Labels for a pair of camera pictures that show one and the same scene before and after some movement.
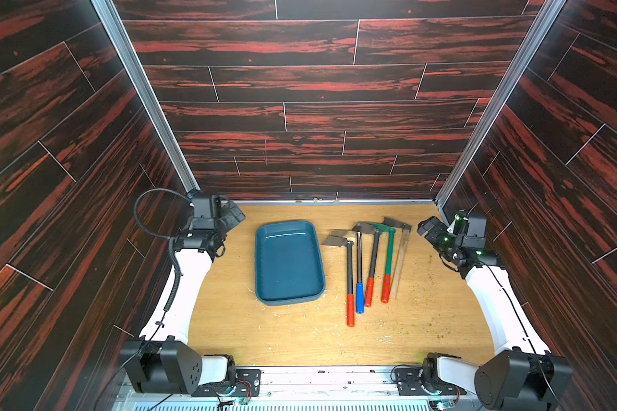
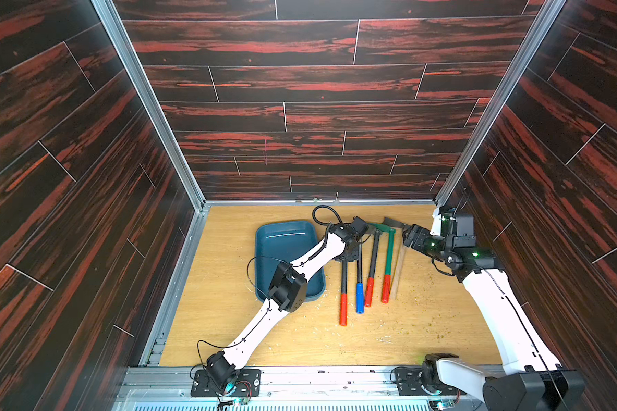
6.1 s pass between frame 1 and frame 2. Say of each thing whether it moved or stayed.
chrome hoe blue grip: stayed
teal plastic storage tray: stayed
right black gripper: moved
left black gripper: moved
